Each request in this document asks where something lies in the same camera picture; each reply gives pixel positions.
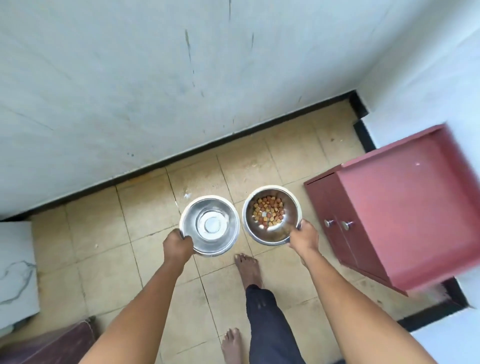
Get person's right foot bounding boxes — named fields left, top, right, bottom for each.
left=234, top=253, right=263, bottom=290

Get person's foot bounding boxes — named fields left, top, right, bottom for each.
left=234, top=253, right=263, bottom=290
left=221, top=328, right=243, bottom=364

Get person's right hand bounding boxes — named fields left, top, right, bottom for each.
left=287, top=218, right=321, bottom=263

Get person's left hand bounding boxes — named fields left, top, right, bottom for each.
left=162, top=227, right=195, bottom=268

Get person's left foot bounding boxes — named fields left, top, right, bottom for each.
left=221, top=328, right=243, bottom=364

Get red drawer cabinet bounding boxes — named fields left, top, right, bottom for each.
left=303, top=123, right=480, bottom=297

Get person's dark trousers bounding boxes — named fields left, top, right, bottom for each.
left=245, top=284, right=307, bottom=364

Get person's left forearm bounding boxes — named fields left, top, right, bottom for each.
left=80, top=258, right=188, bottom=364

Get maroon floral refrigerator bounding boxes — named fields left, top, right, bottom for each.
left=0, top=318, right=97, bottom=364

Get person's right forearm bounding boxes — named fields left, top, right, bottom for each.
left=299, top=251, right=438, bottom=364

